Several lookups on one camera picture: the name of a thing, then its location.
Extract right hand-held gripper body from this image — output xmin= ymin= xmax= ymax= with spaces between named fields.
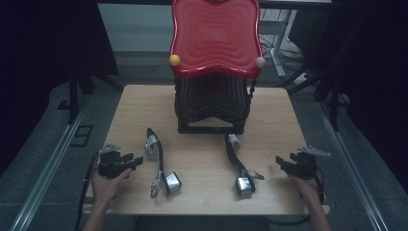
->
xmin=290 ymin=144 xmax=332 ymax=181

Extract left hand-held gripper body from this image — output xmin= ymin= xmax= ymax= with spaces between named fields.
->
xmin=97 ymin=143 xmax=131 ymax=180

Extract person's left hand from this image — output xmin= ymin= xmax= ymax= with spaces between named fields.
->
xmin=90 ymin=167 xmax=133 ymax=207

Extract person's right hand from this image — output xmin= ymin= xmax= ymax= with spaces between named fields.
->
xmin=288 ymin=174 xmax=322 ymax=207

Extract black metal stand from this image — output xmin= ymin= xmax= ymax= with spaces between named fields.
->
xmin=287 ymin=61 xmax=343 ymax=133
xmin=57 ymin=54 xmax=80 ymax=125

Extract dark curtain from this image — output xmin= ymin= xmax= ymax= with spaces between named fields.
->
xmin=290 ymin=0 xmax=408 ymax=193
xmin=0 ymin=0 xmax=120 ymax=176

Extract red and black shoe rack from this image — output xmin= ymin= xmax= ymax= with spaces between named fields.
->
xmin=168 ymin=0 xmax=267 ymax=135

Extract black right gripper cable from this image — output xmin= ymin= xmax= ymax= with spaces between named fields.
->
xmin=267 ymin=158 xmax=326 ymax=227

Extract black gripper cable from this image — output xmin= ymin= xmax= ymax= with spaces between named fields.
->
xmin=74 ymin=153 xmax=100 ymax=231
xmin=267 ymin=158 xmax=326 ymax=227

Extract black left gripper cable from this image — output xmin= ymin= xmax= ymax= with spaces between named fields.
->
xmin=74 ymin=153 xmax=100 ymax=231

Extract black floor bracket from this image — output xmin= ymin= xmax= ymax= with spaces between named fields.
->
xmin=69 ymin=124 xmax=94 ymax=149

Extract metal floor rail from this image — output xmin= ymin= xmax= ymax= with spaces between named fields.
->
xmin=315 ymin=100 xmax=390 ymax=231
xmin=9 ymin=95 xmax=91 ymax=231

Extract white desk frame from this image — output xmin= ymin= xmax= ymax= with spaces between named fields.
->
xmin=258 ymin=0 xmax=333 ymax=80

